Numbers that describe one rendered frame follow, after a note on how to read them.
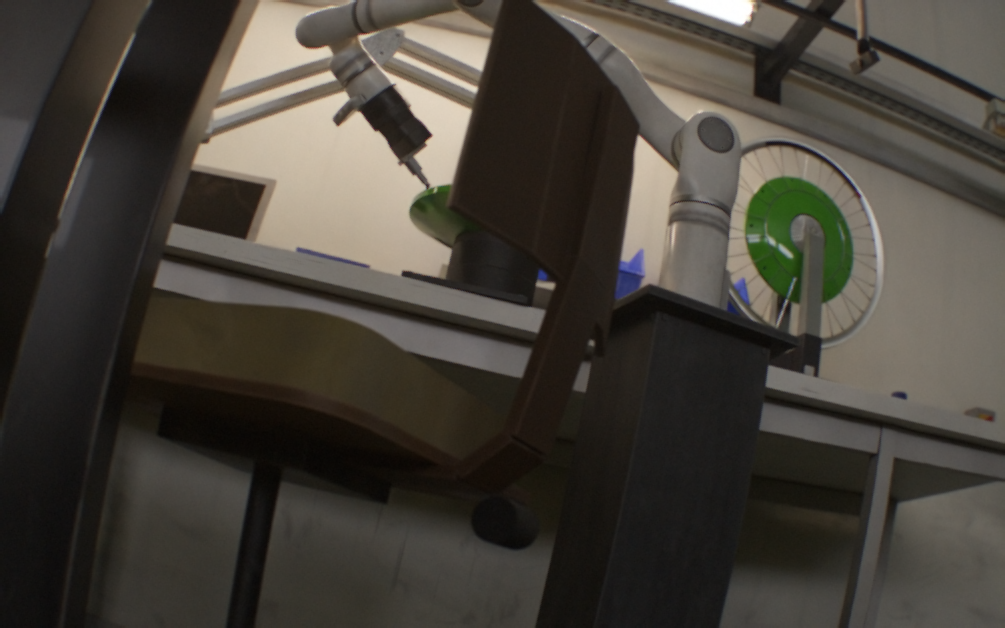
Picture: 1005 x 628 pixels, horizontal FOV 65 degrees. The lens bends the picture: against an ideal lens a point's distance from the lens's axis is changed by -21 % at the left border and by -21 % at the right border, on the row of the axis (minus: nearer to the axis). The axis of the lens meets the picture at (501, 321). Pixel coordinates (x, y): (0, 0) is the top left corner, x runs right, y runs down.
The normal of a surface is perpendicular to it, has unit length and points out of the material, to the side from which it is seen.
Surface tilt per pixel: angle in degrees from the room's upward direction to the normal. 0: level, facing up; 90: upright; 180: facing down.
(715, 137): 93
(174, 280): 90
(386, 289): 90
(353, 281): 90
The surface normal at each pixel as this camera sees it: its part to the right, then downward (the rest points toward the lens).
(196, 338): -0.39, -0.33
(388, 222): 0.15, -0.26
